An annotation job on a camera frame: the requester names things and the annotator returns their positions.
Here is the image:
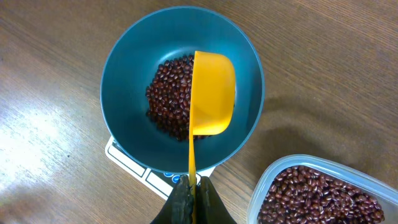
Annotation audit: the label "white digital kitchen scale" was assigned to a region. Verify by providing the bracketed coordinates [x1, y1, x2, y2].
[104, 136, 216, 201]

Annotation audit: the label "blue-grey plastic bowl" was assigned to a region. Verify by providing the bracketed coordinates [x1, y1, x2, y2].
[100, 6, 266, 174]

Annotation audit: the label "yellow plastic scoop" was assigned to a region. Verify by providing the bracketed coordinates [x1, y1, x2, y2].
[188, 50, 236, 187]

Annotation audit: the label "clear plastic bean container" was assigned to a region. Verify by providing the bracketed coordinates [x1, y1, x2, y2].
[246, 154, 397, 224]

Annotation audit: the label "red beans in bowl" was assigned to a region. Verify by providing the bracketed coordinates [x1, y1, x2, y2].
[146, 54, 195, 141]

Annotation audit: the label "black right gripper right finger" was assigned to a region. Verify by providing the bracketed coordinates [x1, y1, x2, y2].
[196, 176, 236, 224]

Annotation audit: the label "red beans in container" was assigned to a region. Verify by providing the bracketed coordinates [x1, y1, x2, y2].
[257, 166, 385, 224]

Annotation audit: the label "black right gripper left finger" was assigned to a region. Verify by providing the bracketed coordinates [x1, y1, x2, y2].
[151, 175, 194, 224]

